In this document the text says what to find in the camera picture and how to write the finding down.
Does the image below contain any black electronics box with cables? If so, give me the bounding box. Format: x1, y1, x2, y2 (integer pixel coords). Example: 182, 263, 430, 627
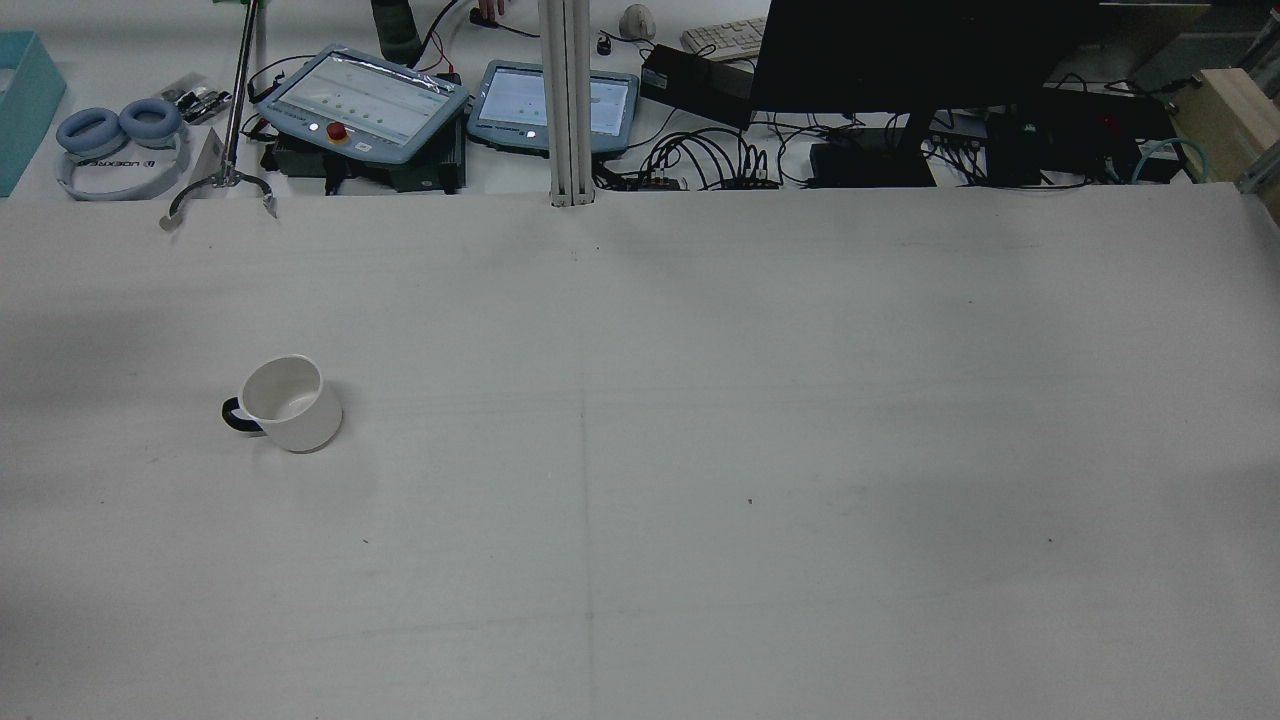
985, 88, 1186, 188

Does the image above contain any black rectangular device box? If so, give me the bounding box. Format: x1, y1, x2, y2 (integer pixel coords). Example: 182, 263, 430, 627
640, 44, 758, 130

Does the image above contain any metal stand with curved foot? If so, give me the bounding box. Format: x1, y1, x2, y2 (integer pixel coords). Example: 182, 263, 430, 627
159, 0, 279, 233

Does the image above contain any teal cable loop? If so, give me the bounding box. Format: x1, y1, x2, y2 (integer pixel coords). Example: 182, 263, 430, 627
1131, 138, 1211, 185

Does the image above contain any white mug with black handle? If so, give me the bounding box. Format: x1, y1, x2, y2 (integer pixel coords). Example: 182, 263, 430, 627
221, 355, 344, 454

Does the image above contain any black cable bundle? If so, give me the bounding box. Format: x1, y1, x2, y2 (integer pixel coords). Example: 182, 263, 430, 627
598, 126, 783, 192

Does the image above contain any light wooden box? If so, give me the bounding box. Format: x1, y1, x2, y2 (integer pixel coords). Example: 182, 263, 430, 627
1167, 68, 1280, 185

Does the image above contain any large teach pendant with red button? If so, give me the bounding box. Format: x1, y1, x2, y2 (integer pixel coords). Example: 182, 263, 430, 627
255, 44, 471, 166

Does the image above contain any clear plastic bag with parts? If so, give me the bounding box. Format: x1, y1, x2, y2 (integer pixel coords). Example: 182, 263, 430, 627
158, 72, 235, 126

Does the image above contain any black computer monitor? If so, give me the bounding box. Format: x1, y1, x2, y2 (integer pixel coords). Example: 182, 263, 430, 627
750, 0, 1101, 151

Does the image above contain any white computer keyboard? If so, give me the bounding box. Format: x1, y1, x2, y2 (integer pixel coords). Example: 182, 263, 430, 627
681, 17, 769, 63

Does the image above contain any black box under teach pendant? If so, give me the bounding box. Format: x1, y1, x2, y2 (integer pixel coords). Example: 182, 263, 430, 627
262, 118, 469, 195

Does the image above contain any aluminium profile post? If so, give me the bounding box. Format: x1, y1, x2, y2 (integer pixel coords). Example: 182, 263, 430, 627
538, 0, 598, 208

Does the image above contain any small blue teach pendant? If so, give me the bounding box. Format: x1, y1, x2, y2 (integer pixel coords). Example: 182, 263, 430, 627
466, 60, 641, 158

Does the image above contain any blue over-ear headphones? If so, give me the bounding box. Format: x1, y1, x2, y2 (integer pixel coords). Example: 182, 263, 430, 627
54, 97, 192, 203

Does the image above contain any black flat power adapter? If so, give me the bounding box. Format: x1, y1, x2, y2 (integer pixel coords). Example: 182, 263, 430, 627
808, 141, 938, 189

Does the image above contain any teal plastic box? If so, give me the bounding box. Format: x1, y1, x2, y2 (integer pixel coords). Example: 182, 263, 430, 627
0, 30, 68, 198

